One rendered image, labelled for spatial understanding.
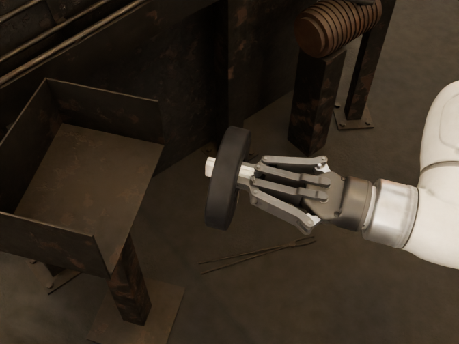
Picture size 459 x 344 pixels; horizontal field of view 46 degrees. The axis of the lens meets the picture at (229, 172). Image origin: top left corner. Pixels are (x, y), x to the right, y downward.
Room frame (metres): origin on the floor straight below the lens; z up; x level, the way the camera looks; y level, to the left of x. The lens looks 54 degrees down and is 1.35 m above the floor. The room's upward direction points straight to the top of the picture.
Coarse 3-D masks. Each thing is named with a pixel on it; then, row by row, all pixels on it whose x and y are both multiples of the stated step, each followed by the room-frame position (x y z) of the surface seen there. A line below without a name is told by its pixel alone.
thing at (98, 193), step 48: (48, 96) 0.65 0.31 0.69; (96, 96) 0.64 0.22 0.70; (0, 144) 0.52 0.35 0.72; (48, 144) 0.61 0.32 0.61; (96, 144) 0.61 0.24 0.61; (144, 144) 0.61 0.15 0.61; (0, 192) 0.47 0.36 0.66; (48, 192) 0.51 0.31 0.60; (96, 192) 0.51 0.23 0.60; (144, 192) 0.51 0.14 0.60; (0, 240) 0.40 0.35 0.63; (48, 240) 0.38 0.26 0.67; (96, 240) 0.42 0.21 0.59; (144, 288) 0.54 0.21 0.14; (96, 336) 0.47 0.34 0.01; (144, 336) 0.47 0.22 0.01
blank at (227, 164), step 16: (240, 128) 0.51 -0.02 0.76; (224, 144) 0.47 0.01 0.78; (240, 144) 0.47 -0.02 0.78; (224, 160) 0.44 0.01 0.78; (240, 160) 0.45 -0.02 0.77; (224, 176) 0.42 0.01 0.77; (208, 192) 0.41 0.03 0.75; (224, 192) 0.41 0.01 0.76; (208, 208) 0.40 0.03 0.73; (224, 208) 0.39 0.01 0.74; (208, 224) 0.39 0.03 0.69; (224, 224) 0.39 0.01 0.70
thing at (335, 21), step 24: (336, 0) 1.13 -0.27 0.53; (312, 24) 1.06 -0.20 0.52; (336, 24) 1.06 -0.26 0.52; (360, 24) 1.10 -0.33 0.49; (312, 48) 1.05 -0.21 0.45; (336, 48) 1.05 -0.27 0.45; (312, 72) 1.08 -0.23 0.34; (336, 72) 1.08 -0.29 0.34; (312, 96) 1.07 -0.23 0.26; (312, 120) 1.06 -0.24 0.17; (312, 144) 1.06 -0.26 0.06
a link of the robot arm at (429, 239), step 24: (432, 168) 0.45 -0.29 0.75; (456, 168) 0.44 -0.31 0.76; (432, 192) 0.41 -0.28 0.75; (456, 192) 0.40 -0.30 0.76; (432, 216) 0.37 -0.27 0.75; (456, 216) 0.37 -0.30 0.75; (408, 240) 0.35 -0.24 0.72; (432, 240) 0.35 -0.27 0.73; (456, 240) 0.34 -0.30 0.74; (456, 264) 0.33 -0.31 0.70
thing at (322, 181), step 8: (256, 168) 0.46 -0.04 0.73; (264, 168) 0.46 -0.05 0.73; (272, 168) 0.46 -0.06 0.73; (264, 176) 0.46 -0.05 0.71; (272, 176) 0.45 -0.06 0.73; (280, 176) 0.45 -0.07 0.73; (288, 176) 0.45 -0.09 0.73; (296, 176) 0.45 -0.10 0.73; (304, 176) 0.45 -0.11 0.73; (312, 176) 0.45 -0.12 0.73; (288, 184) 0.45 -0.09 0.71; (296, 184) 0.44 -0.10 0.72; (320, 184) 0.44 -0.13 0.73; (328, 184) 0.43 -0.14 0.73
